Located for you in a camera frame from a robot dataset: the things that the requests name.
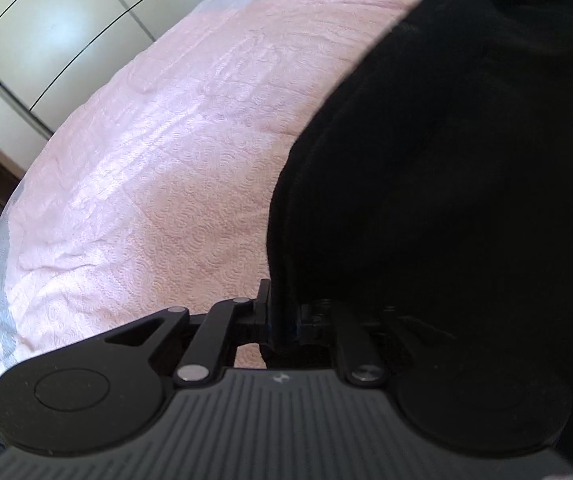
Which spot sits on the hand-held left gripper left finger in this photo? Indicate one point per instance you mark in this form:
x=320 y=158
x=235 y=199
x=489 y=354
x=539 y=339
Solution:
x=216 y=330

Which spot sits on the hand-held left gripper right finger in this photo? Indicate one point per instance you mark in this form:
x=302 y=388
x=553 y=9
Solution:
x=351 y=350

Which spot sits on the black zip jacket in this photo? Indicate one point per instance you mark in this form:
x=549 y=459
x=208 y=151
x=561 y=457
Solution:
x=441 y=160

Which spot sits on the pink bedspread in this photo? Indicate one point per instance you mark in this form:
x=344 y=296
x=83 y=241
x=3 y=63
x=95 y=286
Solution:
x=156 y=170

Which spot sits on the white wardrobe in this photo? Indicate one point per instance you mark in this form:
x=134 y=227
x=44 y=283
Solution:
x=41 y=20

